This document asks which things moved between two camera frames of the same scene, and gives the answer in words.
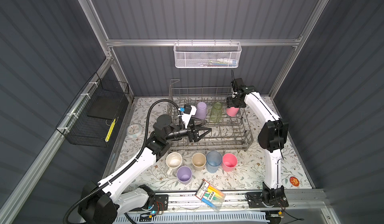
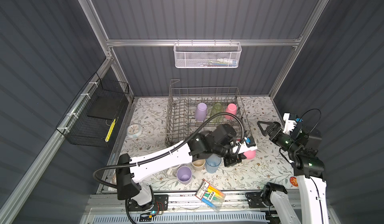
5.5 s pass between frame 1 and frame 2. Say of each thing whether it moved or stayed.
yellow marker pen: stayed
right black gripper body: moved
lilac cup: stayed
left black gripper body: moved
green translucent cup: stayed
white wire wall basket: stayed
